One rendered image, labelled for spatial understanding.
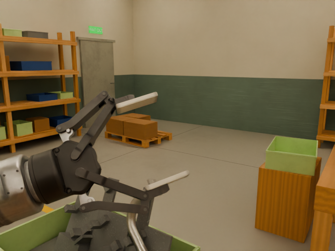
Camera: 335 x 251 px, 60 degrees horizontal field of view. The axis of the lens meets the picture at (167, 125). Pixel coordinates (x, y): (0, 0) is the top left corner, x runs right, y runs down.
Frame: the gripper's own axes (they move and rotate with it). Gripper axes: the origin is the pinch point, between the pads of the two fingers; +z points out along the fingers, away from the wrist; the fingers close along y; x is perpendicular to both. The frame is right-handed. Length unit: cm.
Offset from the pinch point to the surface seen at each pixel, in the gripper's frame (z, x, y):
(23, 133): -149, 495, 201
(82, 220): -28, 77, -4
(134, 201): -7, 51, -6
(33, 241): -48, 83, -4
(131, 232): -11, 52, -14
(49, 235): -43, 87, -4
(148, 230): -6, 54, -16
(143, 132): 58, 480, 126
